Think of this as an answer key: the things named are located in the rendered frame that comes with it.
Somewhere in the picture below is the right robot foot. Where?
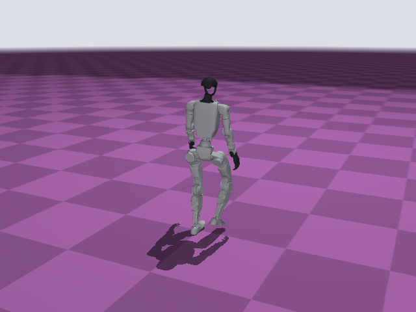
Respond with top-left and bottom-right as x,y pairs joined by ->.
209,217 -> 225,226

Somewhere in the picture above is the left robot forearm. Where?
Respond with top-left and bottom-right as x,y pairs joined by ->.
185,126 -> 196,143

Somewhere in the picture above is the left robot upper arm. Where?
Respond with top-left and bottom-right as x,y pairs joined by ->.
186,100 -> 195,130

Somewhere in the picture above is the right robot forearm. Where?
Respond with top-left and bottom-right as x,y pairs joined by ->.
226,128 -> 237,155

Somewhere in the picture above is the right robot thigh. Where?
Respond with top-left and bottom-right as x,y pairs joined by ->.
211,151 -> 232,190

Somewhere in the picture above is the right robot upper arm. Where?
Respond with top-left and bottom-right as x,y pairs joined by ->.
218,104 -> 231,136

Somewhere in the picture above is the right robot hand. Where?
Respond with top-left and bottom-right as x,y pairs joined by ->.
229,151 -> 240,170

